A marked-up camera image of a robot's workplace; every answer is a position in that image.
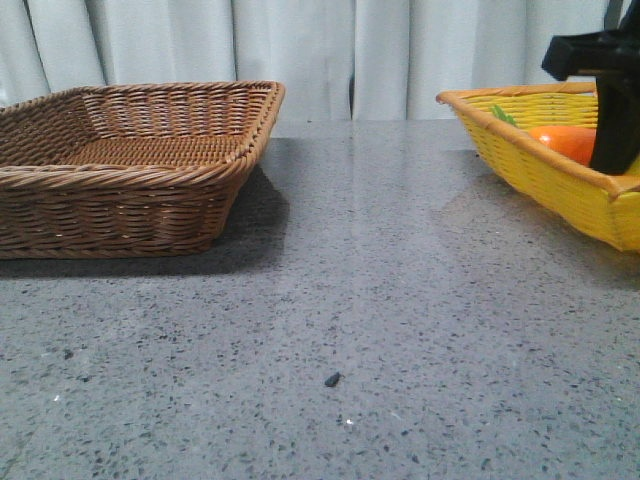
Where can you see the orange toy carrot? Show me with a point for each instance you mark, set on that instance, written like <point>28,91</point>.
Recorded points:
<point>573,142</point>

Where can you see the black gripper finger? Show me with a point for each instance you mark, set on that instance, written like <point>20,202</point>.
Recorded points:
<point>612,59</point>

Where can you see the yellow woven basket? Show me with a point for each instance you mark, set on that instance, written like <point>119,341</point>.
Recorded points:
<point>497,119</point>

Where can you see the white curtain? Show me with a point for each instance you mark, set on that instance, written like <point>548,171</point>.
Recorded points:
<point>338,60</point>

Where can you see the brown wicker basket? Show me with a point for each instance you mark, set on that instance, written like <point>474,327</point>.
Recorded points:
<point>123,171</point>

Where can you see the small black debris piece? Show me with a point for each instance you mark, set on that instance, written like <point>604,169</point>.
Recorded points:
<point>332,380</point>

